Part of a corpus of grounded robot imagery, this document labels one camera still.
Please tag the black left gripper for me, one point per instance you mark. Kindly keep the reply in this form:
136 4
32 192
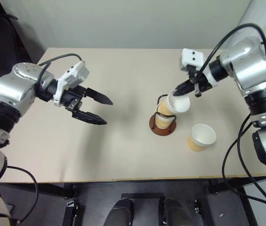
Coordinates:
72 97

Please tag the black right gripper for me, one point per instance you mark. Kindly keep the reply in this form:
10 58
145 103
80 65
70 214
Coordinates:
202 84

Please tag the yellow paper cup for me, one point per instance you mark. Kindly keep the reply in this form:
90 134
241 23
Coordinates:
204 136
163 122
182 104

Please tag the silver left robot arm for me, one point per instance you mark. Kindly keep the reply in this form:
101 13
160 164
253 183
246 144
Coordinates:
12 87

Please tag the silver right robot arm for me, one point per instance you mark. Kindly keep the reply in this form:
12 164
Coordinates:
252 66

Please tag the dark grey rounded shape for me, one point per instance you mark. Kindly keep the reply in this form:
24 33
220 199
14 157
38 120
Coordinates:
175 212
118 212

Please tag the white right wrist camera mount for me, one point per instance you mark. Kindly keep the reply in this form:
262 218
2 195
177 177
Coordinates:
192 57

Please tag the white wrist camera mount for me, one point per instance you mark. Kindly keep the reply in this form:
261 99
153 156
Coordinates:
72 75
192 57

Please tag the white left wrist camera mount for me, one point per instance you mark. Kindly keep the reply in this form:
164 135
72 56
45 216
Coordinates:
72 75

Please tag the black metal table frame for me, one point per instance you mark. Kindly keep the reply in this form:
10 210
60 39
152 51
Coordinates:
147 186

